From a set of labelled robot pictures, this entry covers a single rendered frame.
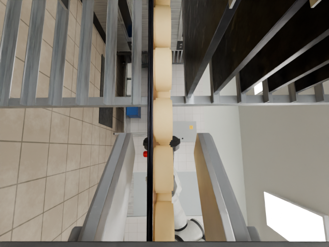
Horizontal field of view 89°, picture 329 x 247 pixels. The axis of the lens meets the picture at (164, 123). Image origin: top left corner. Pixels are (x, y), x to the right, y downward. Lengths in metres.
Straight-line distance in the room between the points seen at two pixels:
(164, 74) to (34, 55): 0.65
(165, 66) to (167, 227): 0.16
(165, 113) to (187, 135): 3.93
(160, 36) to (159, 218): 0.19
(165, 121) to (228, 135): 4.41
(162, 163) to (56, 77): 0.60
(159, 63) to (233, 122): 4.49
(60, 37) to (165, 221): 0.71
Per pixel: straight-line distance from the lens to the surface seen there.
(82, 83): 0.66
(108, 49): 0.68
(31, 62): 0.78
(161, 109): 0.17
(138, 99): 0.58
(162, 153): 0.17
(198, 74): 0.41
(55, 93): 0.69
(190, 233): 0.78
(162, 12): 0.22
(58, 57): 0.74
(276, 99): 0.70
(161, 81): 0.19
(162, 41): 0.22
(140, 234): 4.73
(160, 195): 0.24
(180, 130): 4.09
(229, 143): 4.56
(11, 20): 0.91
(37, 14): 0.88
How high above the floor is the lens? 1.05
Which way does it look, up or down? level
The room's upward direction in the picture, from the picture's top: 89 degrees clockwise
